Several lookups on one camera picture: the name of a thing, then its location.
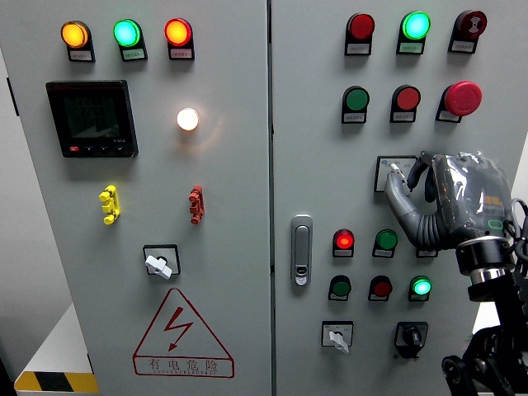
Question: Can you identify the black-handle turn switch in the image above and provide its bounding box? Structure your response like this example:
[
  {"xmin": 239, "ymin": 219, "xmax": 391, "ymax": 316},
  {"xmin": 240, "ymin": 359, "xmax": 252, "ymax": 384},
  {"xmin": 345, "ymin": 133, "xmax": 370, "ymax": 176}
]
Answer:
[{"xmin": 394, "ymin": 321, "xmax": 430, "ymax": 360}]

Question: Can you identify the small yellow handle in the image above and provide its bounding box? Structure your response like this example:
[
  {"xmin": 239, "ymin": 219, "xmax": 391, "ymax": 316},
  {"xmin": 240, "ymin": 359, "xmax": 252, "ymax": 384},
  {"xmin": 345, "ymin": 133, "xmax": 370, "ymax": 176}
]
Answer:
[{"xmin": 98, "ymin": 185, "xmax": 122, "ymax": 226}]

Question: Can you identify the small red handle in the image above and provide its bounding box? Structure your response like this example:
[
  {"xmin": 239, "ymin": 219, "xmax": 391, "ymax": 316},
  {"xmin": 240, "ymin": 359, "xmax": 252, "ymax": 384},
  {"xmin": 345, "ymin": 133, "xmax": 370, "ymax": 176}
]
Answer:
[{"xmin": 188, "ymin": 185, "xmax": 206, "ymax": 225}]

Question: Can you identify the black yellow striped tape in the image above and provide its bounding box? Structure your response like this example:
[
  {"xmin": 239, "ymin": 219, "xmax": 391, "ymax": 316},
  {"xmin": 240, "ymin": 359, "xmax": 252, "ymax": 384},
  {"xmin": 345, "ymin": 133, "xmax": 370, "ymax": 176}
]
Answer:
[{"xmin": 14, "ymin": 371, "xmax": 100, "ymax": 394}]

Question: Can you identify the large green push button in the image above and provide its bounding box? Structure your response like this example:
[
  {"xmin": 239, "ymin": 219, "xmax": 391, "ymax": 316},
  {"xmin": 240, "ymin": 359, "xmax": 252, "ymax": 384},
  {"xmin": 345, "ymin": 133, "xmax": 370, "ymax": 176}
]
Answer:
[{"xmin": 341, "ymin": 85, "xmax": 370, "ymax": 125}]

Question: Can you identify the black display meter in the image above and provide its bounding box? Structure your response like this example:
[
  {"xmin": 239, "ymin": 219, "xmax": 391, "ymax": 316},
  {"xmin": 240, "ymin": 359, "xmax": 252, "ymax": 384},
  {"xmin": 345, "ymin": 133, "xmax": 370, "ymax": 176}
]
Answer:
[{"xmin": 45, "ymin": 79, "xmax": 139, "ymax": 159}]

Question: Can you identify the small labelled white-handle turn switch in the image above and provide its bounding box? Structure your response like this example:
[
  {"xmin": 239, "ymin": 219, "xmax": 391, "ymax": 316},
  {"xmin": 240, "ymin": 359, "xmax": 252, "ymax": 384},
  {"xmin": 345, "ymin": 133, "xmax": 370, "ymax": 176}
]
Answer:
[{"xmin": 321, "ymin": 320, "xmax": 355, "ymax": 355}]

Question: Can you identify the white round lamp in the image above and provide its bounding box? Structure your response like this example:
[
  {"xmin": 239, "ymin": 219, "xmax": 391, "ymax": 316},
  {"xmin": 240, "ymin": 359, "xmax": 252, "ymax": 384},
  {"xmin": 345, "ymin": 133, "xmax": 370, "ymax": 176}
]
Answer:
[{"xmin": 177, "ymin": 107, "xmax": 200, "ymax": 132}]

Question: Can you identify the large dark red lamp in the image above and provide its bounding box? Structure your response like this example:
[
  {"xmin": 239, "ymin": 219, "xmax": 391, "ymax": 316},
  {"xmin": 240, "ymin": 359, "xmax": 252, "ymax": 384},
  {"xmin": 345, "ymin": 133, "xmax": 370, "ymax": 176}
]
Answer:
[{"xmin": 344, "ymin": 12, "xmax": 376, "ymax": 57}]

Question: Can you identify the silver door lock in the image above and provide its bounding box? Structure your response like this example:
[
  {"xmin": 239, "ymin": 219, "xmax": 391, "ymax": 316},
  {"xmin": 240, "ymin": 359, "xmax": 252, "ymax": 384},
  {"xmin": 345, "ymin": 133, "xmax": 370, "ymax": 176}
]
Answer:
[{"xmin": 290, "ymin": 214, "xmax": 314, "ymax": 288}]

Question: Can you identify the small lit red lamp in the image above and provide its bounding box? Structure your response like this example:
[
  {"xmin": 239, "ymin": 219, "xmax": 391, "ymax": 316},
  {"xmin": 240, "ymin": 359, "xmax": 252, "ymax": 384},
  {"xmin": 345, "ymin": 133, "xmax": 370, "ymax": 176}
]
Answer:
[{"xmin": 332, "ymin": 229, "xmax": 356, "ymax": 259}]

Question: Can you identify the pale grey door with display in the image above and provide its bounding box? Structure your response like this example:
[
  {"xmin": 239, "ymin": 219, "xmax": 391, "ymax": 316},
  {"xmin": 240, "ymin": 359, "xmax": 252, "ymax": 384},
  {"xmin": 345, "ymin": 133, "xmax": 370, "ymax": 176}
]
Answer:
[{"xmin": 0, "ymin": 0, "xmax": 273, "ymax": 396}]

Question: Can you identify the plain-plate white-handle turn switch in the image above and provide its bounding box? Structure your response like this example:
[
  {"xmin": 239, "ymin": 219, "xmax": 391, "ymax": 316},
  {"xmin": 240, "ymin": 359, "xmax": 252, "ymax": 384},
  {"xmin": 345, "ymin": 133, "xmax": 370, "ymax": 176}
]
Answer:
[{"xmin": 142, "ymin": 243, "xmax": 182, "ymax": 281}]

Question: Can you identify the large red stop button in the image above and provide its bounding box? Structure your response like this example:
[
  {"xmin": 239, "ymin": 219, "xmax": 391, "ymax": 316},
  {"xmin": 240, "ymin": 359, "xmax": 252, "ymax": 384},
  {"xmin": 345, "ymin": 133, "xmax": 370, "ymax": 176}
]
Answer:
[{"xmin": 435, "ymin": 80, "xmax": 483, "ymax": 124}]

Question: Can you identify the small unlit green lamp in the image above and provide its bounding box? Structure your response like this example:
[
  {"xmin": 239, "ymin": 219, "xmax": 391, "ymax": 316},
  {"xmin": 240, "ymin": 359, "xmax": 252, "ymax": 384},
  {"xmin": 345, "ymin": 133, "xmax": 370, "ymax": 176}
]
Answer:
[{"xmin": 371, "ymin": 229, "xmax": 399, "ymax": 259}]

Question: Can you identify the small red push button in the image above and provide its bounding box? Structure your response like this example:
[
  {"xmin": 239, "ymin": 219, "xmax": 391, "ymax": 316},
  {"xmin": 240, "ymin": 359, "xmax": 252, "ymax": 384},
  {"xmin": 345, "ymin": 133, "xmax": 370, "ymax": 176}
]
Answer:
[{"xmin": 368, "ymin": 275, "xmax": 394, "ymax": 302}]

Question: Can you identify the large red push button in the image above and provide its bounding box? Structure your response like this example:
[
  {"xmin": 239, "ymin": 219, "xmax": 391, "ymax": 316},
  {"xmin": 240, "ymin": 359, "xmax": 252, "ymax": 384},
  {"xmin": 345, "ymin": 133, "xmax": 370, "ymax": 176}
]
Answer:
[{"xmin": 389, "ymin": 84, "xmax": 422, "ymax": 124}]

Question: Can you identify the large lit red lamp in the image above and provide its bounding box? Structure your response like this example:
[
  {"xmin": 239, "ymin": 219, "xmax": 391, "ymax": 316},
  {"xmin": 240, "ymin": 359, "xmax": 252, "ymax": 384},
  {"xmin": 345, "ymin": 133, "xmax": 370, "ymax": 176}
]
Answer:
[{"xmin": 163, "ymin": 17, "xmax": 196, "ymax": 61}]

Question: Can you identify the large labelled white-handle turn switch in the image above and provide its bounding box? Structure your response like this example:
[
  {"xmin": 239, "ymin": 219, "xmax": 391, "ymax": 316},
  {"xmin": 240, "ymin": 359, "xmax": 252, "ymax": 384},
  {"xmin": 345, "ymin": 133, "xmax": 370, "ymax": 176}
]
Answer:
[{"xmin": 374, "ymin": 155, "xmax": 418, "ymax": 193}]

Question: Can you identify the red warning triangle sign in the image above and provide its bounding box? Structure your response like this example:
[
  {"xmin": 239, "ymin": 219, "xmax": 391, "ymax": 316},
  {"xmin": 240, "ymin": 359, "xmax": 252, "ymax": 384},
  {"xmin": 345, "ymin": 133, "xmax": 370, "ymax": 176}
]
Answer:
[{"xmin": 132, "ymin": 287, "xmax": 236, "ymax": 379}]

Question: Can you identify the pale grey door with lock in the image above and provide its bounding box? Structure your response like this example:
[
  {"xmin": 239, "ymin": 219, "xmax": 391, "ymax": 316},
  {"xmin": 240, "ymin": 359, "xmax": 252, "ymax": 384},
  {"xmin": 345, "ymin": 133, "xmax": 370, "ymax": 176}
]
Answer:
[{"xmin": 270, "ymin": 0, "xmax": 528, "ymax": 396}]

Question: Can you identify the small lit green lamp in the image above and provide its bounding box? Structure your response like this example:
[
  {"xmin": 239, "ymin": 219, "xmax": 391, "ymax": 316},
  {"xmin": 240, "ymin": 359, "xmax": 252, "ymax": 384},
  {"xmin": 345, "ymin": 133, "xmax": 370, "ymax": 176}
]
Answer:
[{"xmin": 408, "ymin": 275, "xmax": 433, "ymax": 303}]

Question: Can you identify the red buzzer with sound symbol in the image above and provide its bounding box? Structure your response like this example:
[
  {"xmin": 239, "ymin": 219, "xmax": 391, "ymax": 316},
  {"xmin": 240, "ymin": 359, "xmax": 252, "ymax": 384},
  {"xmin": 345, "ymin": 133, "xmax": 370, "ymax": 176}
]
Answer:
[{"xmin": 447, "ymin": 9, "xmax": 488, "ymax": 54}]

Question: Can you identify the small green push button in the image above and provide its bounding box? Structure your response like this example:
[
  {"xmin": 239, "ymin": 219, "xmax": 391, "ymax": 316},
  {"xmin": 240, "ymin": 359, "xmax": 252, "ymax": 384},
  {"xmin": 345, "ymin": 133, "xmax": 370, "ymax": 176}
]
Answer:
[{"xmin": 328, "ymin": 275, "xmax": 352, "ymax": 302}]

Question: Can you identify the large yellow round lamp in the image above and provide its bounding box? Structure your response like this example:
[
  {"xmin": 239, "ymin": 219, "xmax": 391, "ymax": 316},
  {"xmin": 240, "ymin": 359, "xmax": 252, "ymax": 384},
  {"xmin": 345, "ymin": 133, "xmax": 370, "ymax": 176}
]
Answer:
[{"xmin": 60, "ymin": 20, "xmax": 97, "ymax": 64}]

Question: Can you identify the large lit green lamp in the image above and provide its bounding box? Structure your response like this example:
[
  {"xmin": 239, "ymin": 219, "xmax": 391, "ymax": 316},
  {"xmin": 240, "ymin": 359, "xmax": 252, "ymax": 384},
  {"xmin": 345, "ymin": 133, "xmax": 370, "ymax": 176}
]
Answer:
[
  {"xmin": 395, "ymin": 11, "xmax": 431, "ymax": 55},
  {"xmin": 113, "ymin": 18, "xmax": 149, "ymax": 63}
]

